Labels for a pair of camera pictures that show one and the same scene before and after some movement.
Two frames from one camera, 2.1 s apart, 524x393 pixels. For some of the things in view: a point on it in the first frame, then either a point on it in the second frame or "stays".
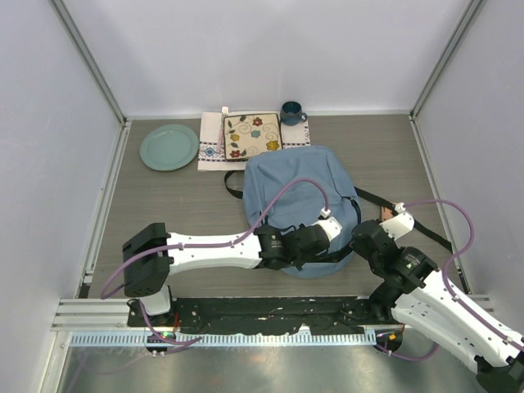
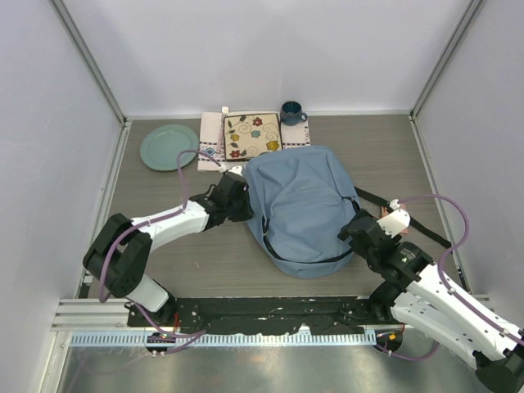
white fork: [224, 113] stays
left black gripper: [300, 262] → [248, 213]
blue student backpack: [287, 187] stays
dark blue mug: [291, 114] stays
